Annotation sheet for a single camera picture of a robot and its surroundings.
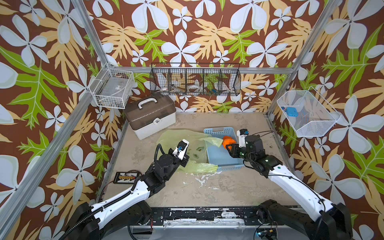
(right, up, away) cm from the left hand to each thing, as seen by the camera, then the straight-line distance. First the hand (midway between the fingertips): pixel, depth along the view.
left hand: (187, 143), depth 74 cm
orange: (+22, +1, +4) cm, 22 cm away
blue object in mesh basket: (+62, +17, +12) cm, 65 cm away
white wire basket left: (-45, +31, +12) cm, 56 cm away
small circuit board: (+41, -44, -2) cm, 60 cm away
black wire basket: (+17, +39, +22) cm, 48 cm away
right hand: (+22, -2, +7) cm, 23 cm away
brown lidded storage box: (-23, +16, +18) cm, 33 cm away
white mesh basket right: (+68, +16, +8) cm, 70 cm away
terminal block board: (-37, -21, +12) cm, 44 cm away
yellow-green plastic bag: (+5, -9, -5) cm, 11 cm away
